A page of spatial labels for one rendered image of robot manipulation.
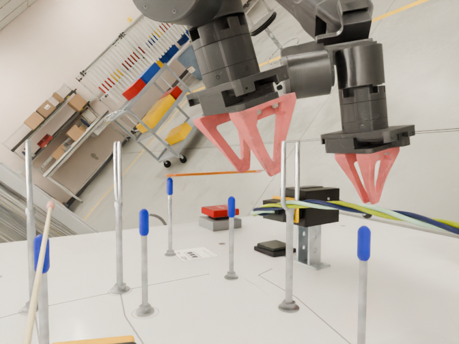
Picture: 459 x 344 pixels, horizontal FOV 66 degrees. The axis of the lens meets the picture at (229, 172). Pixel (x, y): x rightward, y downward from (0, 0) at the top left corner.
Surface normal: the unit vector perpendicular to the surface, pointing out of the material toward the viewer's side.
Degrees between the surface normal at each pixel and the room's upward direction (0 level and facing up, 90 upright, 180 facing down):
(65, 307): 48
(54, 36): 90
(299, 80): 83
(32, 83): 90
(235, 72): 79
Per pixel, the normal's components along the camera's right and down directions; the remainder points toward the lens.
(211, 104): -0.80, 0.37
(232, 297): 0.00, -1.00
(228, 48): 0.10, 0.22
